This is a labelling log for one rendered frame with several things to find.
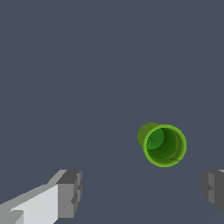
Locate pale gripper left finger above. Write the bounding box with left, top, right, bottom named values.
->
left=0, top=169, right=83, bottom=224

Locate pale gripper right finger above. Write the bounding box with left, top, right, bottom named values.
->
left=199, top=169, right=224, bottom=215

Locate green cup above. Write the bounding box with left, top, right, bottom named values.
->
left=136, top=122, right=188, bottom=168

